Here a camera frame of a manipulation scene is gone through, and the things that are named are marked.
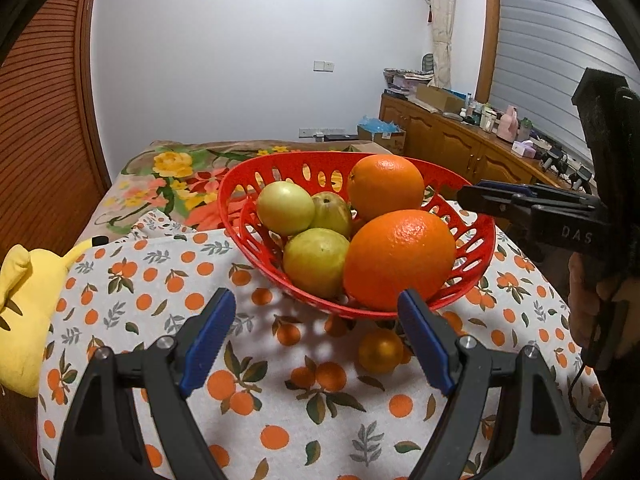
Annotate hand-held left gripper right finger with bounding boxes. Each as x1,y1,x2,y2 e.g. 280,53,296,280
397,288,583,480

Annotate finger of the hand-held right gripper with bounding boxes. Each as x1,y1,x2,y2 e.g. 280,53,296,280
457,185,539,221
475,180,601,206

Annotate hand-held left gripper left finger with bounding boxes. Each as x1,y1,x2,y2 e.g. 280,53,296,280
54,287,237,480

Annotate dark small tangerine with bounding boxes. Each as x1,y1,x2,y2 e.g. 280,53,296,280
358,328,405,374

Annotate large orange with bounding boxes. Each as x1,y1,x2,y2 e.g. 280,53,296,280
347,154,426,222
342,209,457,312

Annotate red plastic perforated basket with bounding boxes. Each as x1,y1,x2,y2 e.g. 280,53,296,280
218,151,497,321

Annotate large yellow-green apple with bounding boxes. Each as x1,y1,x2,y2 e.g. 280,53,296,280
283,228,351,300

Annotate pale green apple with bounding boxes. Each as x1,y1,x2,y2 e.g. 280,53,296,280
256,181,315,236

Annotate person's right forearm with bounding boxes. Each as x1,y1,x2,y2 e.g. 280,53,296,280
597,305,640,456

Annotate person's right hand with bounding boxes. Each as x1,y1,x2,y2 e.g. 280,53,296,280
567,255,621,349

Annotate wooden sideboard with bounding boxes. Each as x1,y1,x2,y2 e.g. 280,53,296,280
379,91,596,196

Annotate pink bottle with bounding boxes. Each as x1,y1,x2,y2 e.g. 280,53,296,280
496,105,518,140

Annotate group of small bottles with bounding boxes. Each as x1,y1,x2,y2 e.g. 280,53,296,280
460,92,501,128

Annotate orange-print white tablecloth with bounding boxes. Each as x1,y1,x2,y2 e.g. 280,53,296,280
37,210,608,480

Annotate open cardboard box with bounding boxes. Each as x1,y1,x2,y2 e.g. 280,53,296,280
415,84,466,113

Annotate grey window blind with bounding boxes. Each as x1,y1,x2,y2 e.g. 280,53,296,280
487,0,640,161

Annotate cardboard box with blue items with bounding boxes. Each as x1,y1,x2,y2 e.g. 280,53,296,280
356,116,407,156

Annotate pile of papers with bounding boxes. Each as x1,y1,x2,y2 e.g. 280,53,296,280
382,67,433,93

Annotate small green apple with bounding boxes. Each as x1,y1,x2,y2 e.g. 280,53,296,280
311,192,354,239

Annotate floral blanket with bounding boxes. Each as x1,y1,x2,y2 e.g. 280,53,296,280
92,139,381,241

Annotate beige curtain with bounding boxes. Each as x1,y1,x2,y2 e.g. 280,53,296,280
427,0,458,88

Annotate yellow plush toy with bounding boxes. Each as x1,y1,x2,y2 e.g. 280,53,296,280
0,234,108,398

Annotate wooden louvered door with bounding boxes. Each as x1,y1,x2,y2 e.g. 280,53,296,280
0,0,113,281

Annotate black gadgets with cables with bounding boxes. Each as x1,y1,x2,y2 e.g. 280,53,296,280
537,147,596,191

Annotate black cable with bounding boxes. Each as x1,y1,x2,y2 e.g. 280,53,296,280
570,355,612,427

